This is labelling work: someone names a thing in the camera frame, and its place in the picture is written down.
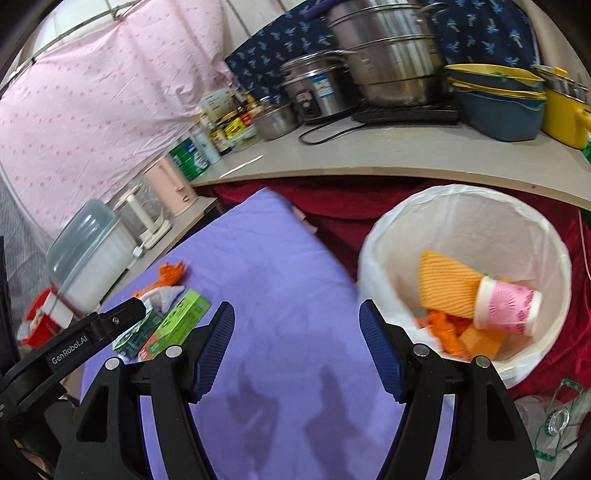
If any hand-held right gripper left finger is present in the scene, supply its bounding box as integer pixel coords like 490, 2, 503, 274
54, 301, 236, 480

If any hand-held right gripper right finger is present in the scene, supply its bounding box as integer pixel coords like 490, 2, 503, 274
359, 298, 541, 480

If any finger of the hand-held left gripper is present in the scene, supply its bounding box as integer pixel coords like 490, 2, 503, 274
90, 298, 146, 340

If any white tissue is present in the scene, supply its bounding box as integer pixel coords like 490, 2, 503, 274
134, 285, 186, 311

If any light green paper carton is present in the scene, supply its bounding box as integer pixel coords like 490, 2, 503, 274
139, 289, 212, 361

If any orange plastic scrap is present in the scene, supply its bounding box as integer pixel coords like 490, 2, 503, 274
157, 261, 185, 284

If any orange plastic bag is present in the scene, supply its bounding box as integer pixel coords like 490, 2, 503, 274
413, 309, 472, 358

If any orange striped packet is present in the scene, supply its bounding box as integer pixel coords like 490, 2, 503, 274
418, 250, 485, 319

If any orange cardboard box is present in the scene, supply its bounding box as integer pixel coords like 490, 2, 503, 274
459, 325, 506, 361

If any pink paper cup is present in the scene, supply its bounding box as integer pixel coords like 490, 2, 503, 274
473, 275, 542, 337

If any white bin with plastic liner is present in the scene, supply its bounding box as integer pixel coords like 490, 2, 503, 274
355, 184, 573, 388

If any red plastic container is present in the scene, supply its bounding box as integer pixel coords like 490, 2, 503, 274
18, 288, 75, 347

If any white box with grey lid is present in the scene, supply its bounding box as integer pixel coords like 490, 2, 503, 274
46, 198, 134, 315

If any purple pillow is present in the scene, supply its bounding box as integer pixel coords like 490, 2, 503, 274
81, 188, 455, 480

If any grey cloth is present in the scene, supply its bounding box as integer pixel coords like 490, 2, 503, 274
0, 180, 54, 324

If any white glass kettle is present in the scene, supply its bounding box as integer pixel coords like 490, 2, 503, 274
111, 182, 172, 250

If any pink kettle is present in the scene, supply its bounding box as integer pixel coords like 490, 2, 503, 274
143, 156, 200, 217

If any red cloth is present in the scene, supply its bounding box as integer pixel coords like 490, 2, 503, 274
198, 174, 591, 398

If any green can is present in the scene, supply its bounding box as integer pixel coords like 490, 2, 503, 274
168, 136, 209, 182

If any clear plastic bottle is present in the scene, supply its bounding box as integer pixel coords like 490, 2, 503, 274
512, 378, 583, 462

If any small white bottle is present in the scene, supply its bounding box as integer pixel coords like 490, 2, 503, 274
191, 124, 222, 164

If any pink dotted cloth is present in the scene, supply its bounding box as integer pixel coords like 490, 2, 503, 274
0, 0, 234, 232

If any dark sauce bottle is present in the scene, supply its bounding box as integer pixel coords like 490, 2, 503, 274
205, 115, 234, 155

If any clear food container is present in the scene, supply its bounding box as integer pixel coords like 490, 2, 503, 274
231, 129, 258, 151

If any white cardboard box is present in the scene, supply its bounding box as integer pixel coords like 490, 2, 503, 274
199, 90, 236, 123

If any small steel pot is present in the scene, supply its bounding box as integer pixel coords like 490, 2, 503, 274
253, 99, 300, 141

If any black induction cooker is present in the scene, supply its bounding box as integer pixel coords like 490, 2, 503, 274
353, 99, 462, 125

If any large blue basin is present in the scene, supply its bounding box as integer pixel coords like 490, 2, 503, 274
455, 91, 546, 141

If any steel rice cooker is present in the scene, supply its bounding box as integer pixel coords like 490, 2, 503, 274
279, 51, 358, 125

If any steel steamer pot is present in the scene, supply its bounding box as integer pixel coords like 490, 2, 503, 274
325, 0, 451, 108

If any yellow rimmed blue basin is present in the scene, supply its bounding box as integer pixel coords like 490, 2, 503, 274
445, 79, 548, 101
443, 64, 546, 93

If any navy printed cloth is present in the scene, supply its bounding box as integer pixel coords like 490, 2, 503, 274
225, 0, 541, 100

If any yellow electric pot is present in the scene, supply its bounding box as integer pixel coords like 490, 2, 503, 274
531, 65, 591, 149

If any purple cloth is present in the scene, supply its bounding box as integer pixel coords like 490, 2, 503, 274
302, 0, 342, 19

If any black power cable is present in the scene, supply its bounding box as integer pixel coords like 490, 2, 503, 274
298, 122, 370, 146

